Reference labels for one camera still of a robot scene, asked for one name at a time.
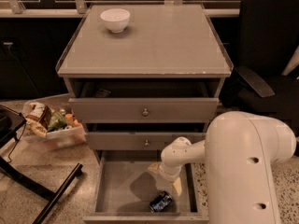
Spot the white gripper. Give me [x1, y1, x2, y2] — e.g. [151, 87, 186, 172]
[148, 162, 182, 196]

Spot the blue pepsi can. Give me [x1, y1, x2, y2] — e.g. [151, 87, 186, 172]
[149, 191, 173, 213]

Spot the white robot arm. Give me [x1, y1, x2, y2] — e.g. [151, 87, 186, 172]
[149, 111, 296, 224]

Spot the grey bottom drawer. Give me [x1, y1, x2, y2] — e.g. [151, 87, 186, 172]
[83, 150, 208, 224]

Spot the grey drawer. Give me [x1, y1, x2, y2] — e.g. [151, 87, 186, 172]
[69, 79, 218, 123]
[86, 123, 206, 150]
[83, 150, 208, 224]

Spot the brass top drawer knob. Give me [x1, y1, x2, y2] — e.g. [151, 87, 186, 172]
[142, 108, 150, 117]

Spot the grey middle drawer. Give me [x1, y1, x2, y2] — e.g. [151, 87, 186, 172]
[86, 123, 206, 150]

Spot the grey top drawer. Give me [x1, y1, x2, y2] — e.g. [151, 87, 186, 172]
[69, 79, 218, 123]

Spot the grey drawer cabinet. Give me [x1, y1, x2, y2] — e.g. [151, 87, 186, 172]
[55, 3, 235, 224]

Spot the dark item in top drawer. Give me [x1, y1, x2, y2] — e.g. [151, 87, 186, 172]
[93, 89, 110, 98]

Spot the green snack bag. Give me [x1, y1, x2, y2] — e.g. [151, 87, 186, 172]
[48, 112, 67, 132]

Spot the clear plastic snack bin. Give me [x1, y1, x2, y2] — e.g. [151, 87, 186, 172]
[22, 93, 86, 149]

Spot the chip bag in bin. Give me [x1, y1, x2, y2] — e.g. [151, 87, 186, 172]
[25, 102, 51, 137]

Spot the white ceramic bowl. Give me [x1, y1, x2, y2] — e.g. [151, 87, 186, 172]
[100, 8, 131, 33]

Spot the black metal stand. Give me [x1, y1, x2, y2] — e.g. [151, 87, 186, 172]
[0, 104, 84, 224]

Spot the black office chair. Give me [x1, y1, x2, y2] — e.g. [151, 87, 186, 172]
[220, 0, 299, 131]

